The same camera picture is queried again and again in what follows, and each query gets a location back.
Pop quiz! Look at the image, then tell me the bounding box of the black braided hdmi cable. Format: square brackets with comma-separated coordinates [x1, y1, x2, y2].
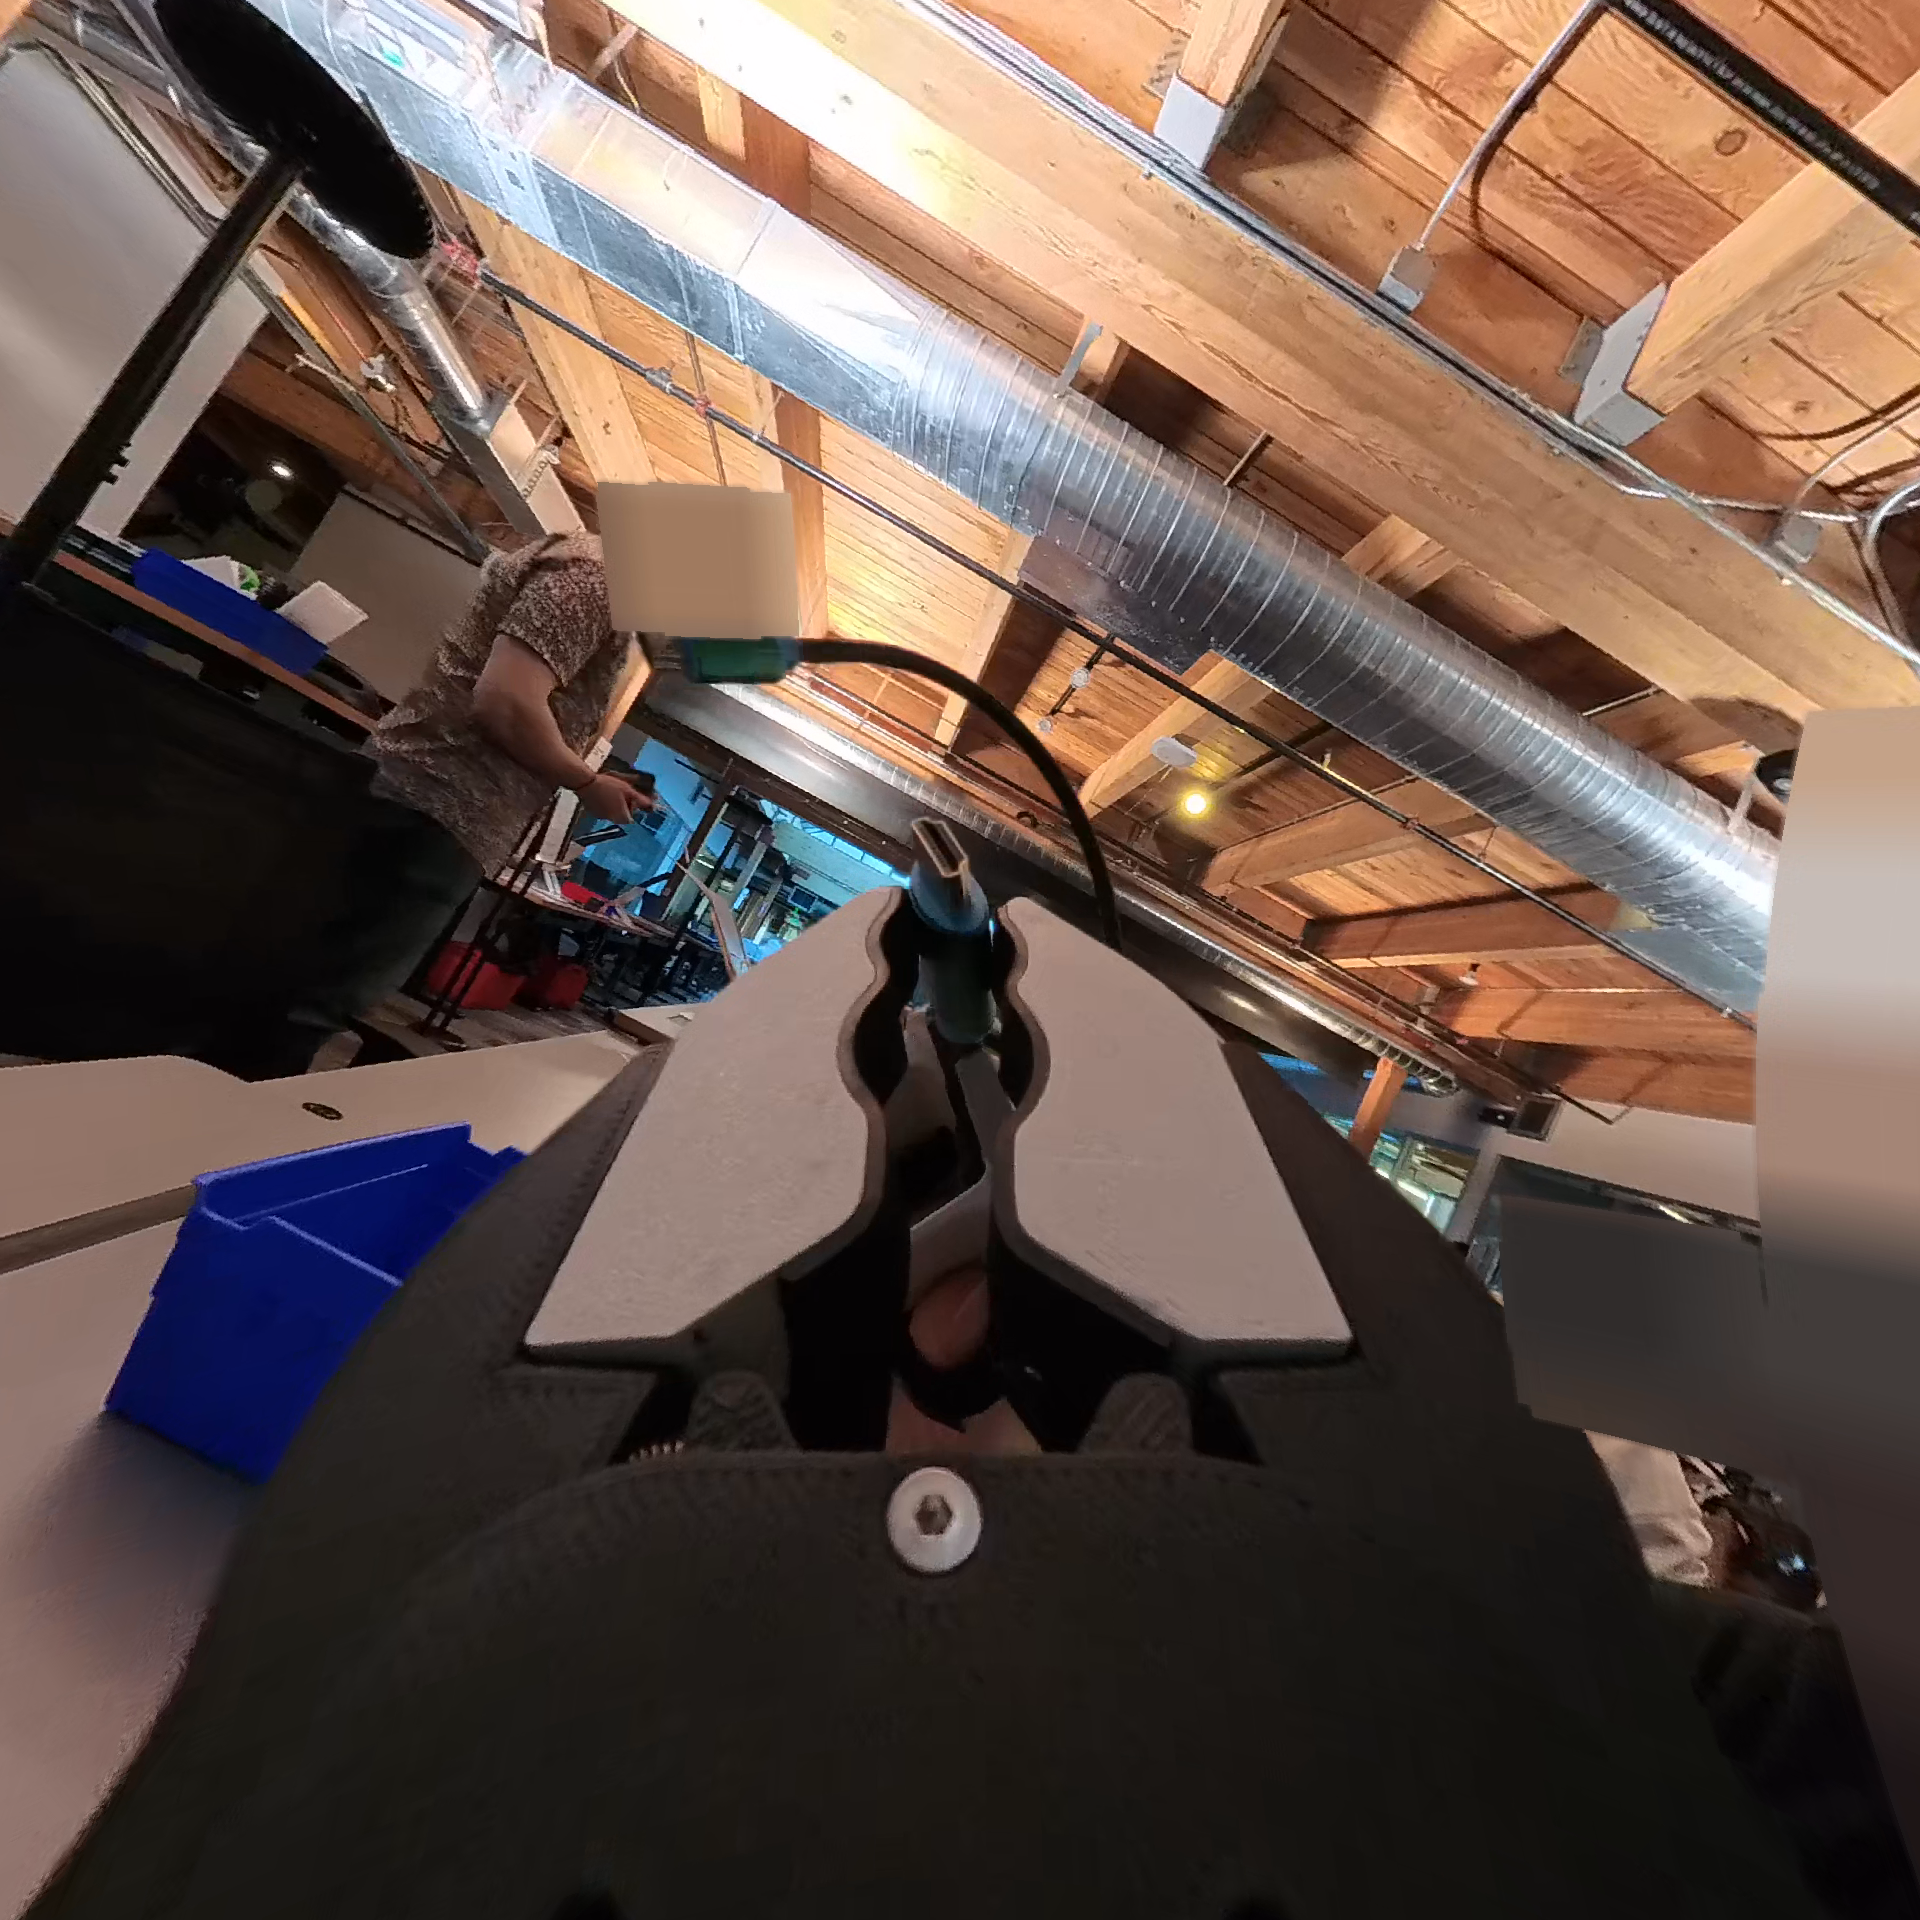
[668, 637, 1128, 1185]

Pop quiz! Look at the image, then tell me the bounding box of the large silver air duct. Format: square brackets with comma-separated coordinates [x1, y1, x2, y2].
[248, 0, 1779, 1015]

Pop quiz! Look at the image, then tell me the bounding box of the person's right hand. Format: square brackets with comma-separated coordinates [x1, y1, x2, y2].
[884, 1265, 1040, 1454]

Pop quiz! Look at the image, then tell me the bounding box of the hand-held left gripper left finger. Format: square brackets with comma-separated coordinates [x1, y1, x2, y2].
[522, 887, 922, 1454]

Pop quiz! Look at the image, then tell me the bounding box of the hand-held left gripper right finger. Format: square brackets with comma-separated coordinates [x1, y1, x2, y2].
[987, 895, 1356, 1448]

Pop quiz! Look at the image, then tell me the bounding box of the blue storage bin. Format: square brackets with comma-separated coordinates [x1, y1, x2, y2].
[134, 545, 332, 676]
[105, 1122, 529, 1488]

